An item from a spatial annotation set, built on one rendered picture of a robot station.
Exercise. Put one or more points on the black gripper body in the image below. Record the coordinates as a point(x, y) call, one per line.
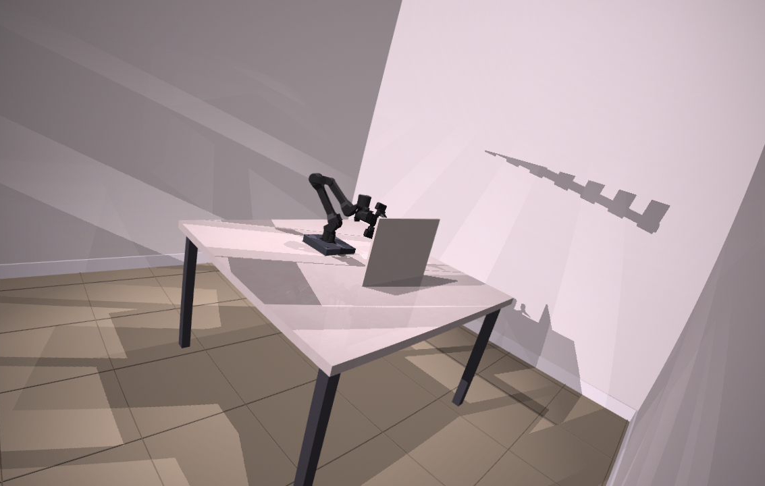
point(373, 219)

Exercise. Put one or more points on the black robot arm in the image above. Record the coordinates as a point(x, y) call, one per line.
point(334, 220)

